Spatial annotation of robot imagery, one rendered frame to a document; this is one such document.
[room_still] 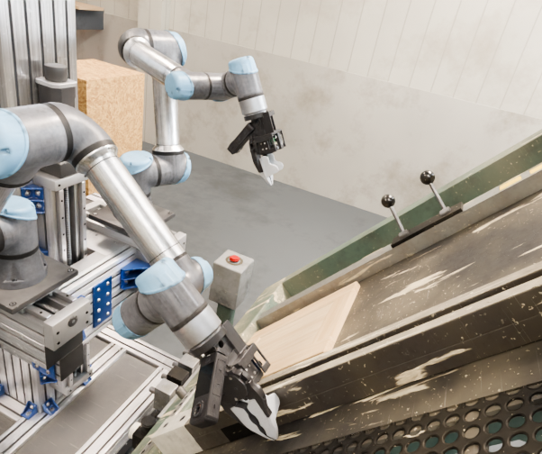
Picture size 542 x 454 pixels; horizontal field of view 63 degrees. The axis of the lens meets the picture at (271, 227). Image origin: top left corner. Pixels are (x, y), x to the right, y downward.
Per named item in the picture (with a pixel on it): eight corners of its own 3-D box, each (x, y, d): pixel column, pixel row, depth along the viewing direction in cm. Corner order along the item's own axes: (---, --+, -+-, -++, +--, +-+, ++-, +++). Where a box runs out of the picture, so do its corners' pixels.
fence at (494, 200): (268, 322, 149) (261, 313, 149) (565, 168, 99) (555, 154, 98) (263, 330, 145) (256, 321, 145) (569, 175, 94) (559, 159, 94)
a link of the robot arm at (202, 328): (192, 322, 71) (163, 339, 75) (209, 344, 71) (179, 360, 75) (215, 298, 77) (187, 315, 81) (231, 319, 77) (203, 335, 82)
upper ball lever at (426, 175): (443, 220, 112) (420, 176, 117) (457, 213, 110) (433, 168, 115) (438, 219, 109) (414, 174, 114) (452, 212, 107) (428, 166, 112)
